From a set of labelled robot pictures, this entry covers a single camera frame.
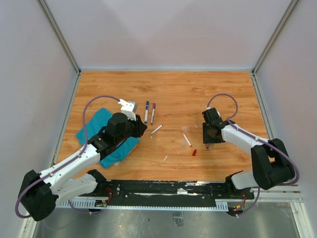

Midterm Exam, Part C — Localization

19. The white pen red end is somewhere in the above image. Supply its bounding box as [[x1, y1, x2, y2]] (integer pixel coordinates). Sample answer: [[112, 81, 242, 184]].
[[183, 133, 192, 147]]

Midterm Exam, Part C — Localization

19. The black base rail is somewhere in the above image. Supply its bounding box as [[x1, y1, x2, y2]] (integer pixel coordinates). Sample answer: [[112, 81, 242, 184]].
[[82, 180, 254, 208]]

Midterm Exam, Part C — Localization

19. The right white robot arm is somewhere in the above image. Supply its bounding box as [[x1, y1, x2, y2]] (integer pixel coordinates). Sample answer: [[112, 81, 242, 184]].
[[202, 108, 296, 198]]

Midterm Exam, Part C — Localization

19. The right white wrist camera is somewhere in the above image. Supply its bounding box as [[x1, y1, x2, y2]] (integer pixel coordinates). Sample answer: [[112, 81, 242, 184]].
[[205, 108, 220, 119]]

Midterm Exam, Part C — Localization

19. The thin white red-end pen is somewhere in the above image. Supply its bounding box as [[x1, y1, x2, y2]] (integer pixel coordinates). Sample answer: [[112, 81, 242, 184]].
[[150, 124, 163, 135]]

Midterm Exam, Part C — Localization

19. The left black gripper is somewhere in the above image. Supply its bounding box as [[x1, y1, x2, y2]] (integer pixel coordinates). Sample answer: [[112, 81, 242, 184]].
[[115, 114, 148, 144]]

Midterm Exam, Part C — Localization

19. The teal cloth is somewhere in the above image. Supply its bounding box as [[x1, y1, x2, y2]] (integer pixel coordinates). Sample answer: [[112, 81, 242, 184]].
[[76, 108, 140, 168]]

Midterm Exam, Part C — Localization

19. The white blue deli marker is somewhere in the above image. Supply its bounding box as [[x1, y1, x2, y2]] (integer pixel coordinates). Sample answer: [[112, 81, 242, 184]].
[[144, 110, 149, 123]]

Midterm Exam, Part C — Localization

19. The white whiteboard marker purple end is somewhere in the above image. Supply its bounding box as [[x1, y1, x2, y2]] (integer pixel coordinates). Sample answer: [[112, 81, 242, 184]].
[[150, 109, 156, 125]]

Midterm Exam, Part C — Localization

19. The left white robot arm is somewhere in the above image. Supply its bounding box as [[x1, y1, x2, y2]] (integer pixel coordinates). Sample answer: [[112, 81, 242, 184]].
[[15, 113, 148, 221]]

